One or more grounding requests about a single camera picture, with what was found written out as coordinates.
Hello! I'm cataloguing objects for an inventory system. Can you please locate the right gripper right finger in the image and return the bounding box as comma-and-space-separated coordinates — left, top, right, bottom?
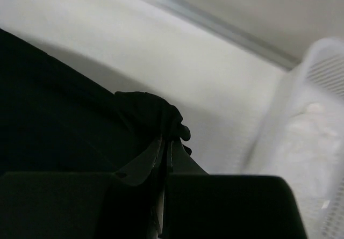
162, 140, 307, 238

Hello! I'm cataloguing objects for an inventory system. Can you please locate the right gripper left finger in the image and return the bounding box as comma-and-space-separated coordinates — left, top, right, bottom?
1, 139, 163, 238

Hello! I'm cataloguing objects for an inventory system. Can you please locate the black tank top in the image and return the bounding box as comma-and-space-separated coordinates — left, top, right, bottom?
1, 31, 191, 173

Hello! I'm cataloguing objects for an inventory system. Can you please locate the white tank top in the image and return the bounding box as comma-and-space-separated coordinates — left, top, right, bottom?
271, 103, 342, 197

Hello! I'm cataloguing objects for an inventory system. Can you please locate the white plastic basket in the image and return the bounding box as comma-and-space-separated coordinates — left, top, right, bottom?
244, 38, 343, 238

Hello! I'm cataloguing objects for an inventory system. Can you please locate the aluminium table edge rail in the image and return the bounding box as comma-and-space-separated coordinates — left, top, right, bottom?
142, 0, 300, 70

